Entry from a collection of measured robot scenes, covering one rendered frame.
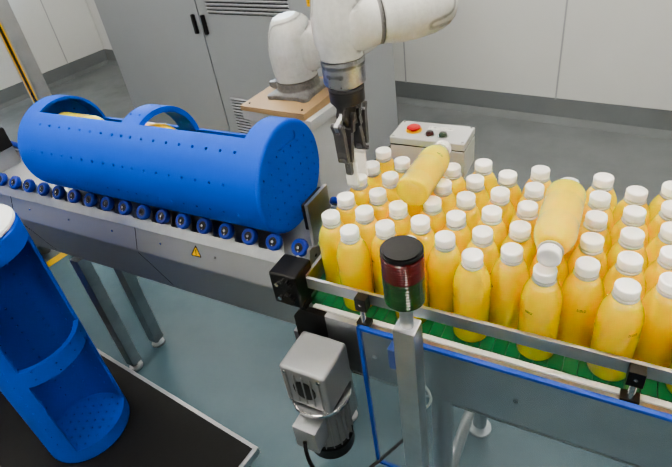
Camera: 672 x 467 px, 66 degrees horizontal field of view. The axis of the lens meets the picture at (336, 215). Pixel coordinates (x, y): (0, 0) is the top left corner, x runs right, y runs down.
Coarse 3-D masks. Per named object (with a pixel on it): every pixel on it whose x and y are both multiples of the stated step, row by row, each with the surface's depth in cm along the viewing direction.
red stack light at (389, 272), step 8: (384, 264) 74; (416, 264) 72; (424, 264) 75; (384, 272) 75; (392, 272) 73; (400, 272) 73; (408, 272) 73; (416, 272) 73; (424, 272) 75; (384, 280) 76; (392, 280) 74; (400, 280) 74; (408, 280) 74; (416, 280) 74
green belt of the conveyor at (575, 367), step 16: (336, 304) 117; (384, 320) 111; (448, 336) 106; (496, 352) 101; (512, 352) 100; (560, 368) 96; (576, 368) 96; (608, 384) 92; (624, 384) 92; (656, 384) 91
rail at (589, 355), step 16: (320, 288) 113; (336, 288) 111; (352, 288) 109; (384, 304) 107; (432, 320) 103; (448, 320) 101; (464, 320) 99; (480, 320) 98; (496, 336) 97; (512, 336) 95; (528, 336) 93; (544, 336) 93; (560, 352) 92; (576, 352) 90; (592, 352) 89; (624, 368) 88; (656, 368) 85
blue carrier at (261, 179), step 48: (48, 96) 159; (48, 144) 147; (96, 144) 138; (144, 144) 131; (192, 144) 124; (240, 144) 119; (288, 144) 124; (96, 192) 151; (144, 192) 136; (192, 192) 126; (240, 192) 118; (288, 192) 128
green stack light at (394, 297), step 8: (424, 280) 76; (384, 288) 77; (392, 288) 75; (400, 288) 75; (408, 288) 74; (416, 288) 75; (424, 288) 77; (384, 296) 79; (392, 296) 76; (400, 296) 75; (408, 296) 75; (416, 296) 76; (424, 296) 78; (392, 304) 77; (400, 304) 76; (408, 304) 76; (416, 304) 77
